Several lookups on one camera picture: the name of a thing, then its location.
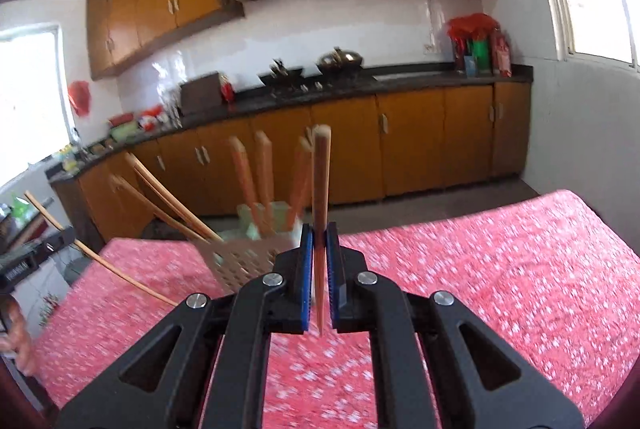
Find single wooden chopstick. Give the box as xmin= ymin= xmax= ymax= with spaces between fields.
xmin=229 ymin=136 xmax=264 ymax=234

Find lower wooden kitchen cabinets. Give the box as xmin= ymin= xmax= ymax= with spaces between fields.
xmin=51 ymin=80 xmax=532 ymax=250

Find person's left hand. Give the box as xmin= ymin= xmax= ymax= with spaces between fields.
xmin=1 ymin=296 xmax=37 ymax=377

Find perforated grey utensil holder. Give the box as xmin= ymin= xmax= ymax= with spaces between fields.
xmin=192 ymin=201 xmax=302 ymax=293

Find pink floral tablecloth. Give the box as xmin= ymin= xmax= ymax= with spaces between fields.
xmin=32 ymin=190 xmax=639 ymax=428

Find green basin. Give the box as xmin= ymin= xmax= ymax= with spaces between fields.
xmin=110 ymin=120 xmax=140 ymax=143

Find red basin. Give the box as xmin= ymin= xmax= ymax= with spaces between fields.
xmin=108 ymin=112 xmax=134 ymax=128

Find black countertop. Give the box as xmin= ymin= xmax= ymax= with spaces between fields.
xmin=46 ymin=62 xmax=503 ymax=185

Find dark wooden cutting board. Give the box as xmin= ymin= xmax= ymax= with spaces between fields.
xmin=179 ymin=72 xmax=222 ymax=116

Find red bottle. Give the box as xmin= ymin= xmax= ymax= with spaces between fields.
xmin=219 ymin=74 xmax=234 ymax=104

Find gas stove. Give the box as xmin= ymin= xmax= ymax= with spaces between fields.
xmin=270 ymin=77 xmax=368 ymax=100

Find black wok on stove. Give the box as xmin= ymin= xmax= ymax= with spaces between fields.
xmin=258 ymin=59 xmax=304 ymax=88

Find lidded dark wok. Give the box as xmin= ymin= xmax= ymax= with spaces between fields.
xmin=316 ymin=48 xmax=363 ymax=76

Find green bottle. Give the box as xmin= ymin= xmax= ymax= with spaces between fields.
xmin=472 ymin=39 xmax=491 ymax=74

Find red bag hanging on wall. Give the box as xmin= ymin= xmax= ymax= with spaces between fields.
xmin=67 ymin=80 xmax=91 ymax=117

